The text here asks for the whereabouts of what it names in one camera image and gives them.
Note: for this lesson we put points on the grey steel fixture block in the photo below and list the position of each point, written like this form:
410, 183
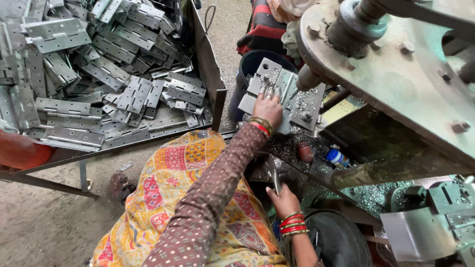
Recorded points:
419, 233

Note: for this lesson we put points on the red green left wrist bangles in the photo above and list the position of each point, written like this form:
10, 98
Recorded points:
262, 126

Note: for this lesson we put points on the pile of steel hinges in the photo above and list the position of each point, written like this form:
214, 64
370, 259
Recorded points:
96, 66

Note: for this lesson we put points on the red green right wrist bangles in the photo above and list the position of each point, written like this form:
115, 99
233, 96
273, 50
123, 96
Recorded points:
293, 224

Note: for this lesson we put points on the thin steel hinge piece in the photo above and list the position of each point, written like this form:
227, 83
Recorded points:
277, 180

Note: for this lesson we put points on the person's left hand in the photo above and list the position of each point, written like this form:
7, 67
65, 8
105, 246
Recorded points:
268, 107

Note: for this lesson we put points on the yellow board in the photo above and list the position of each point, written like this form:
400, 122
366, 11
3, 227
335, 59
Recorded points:
336, 109

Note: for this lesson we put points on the red black striped cloth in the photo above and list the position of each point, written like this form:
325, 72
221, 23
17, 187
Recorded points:
261, 26

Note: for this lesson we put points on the steel tray table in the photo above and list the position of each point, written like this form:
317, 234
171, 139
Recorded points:
207, 59

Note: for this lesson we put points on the red green wrist bangles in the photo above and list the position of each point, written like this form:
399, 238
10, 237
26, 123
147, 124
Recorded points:
262, 126
293, 224

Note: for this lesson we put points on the green press machine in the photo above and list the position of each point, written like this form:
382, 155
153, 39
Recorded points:
389, 81

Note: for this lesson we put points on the dark blue bucket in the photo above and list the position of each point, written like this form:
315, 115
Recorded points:
246, 68

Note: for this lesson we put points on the large steel hinge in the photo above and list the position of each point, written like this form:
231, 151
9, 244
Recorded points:
285, 85

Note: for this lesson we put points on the brown sandal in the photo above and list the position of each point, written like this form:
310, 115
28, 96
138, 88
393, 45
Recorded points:
120, 186

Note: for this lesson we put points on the grey green rag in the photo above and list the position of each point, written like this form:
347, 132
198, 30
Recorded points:
291, 39

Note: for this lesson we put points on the person's left fingers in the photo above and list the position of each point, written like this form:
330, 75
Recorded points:
268, 91

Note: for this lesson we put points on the small steel hinge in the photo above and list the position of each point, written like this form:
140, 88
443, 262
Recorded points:
124, 167

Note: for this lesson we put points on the blue white bottle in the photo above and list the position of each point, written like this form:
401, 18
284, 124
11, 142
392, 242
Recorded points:
337, 158

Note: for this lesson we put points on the black round wheel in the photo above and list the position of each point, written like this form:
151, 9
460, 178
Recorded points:
339, 241

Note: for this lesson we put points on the person's yellow patterned garment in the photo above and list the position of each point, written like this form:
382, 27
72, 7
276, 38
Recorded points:
167, 193

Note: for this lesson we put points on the person's right hand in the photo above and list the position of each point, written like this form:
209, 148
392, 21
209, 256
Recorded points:
286, 203

